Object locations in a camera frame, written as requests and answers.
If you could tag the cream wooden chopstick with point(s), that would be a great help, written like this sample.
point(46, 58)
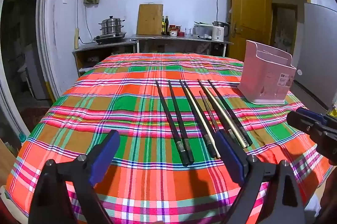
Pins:
point(202, 124)
point(223, 113)

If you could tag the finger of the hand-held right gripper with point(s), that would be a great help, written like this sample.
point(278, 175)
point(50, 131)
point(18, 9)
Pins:
point(305, 120)

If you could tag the beige power strip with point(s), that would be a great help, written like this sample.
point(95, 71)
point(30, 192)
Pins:
point(76, 38)

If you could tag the white electric kettle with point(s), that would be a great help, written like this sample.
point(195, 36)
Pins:
point(218, 32)

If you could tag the plaid tablecloth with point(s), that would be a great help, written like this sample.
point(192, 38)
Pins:
point(118, 97)

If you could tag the steel steamer pot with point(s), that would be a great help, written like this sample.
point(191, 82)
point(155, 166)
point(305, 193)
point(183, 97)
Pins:
point(111, 25)

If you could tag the wooden cutting board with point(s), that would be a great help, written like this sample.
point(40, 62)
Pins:
point(149, 19)

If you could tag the pink plastic utensil holder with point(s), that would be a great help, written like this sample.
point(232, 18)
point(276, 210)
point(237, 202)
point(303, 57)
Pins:
point(266, 76)

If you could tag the yellow wooden door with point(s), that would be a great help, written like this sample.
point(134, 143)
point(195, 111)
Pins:
point(250, 11)

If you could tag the red sauce jars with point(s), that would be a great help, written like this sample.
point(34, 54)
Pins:
point(173, 30)

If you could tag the steel kitchen counter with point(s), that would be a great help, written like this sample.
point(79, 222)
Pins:
point(163, 38)

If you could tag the teal plastic cap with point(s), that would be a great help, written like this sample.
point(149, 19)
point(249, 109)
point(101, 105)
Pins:
point(22, 137)

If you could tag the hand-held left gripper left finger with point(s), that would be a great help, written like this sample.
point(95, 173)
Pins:
point(105, 155)

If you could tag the olive oil bottle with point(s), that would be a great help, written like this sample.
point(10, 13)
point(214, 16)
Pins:
point(167, 26)

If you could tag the yellow snack packet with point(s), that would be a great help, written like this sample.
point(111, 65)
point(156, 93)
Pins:
point(333, 111)

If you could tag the clear plastic container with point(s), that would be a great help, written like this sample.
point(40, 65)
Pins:
point(202, 30)

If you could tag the gas stove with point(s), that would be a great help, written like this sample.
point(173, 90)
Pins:
point(110, 38)

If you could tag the dark sauce bottle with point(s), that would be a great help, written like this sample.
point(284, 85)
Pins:
point(163, 26)

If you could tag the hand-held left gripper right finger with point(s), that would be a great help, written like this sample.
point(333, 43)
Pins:
point(229, 155)

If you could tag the clear glass cups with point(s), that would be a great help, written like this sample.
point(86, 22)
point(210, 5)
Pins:
point(188, 32)

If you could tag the brown chopstick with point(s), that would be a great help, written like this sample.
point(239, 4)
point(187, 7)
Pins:
point(206, 107)

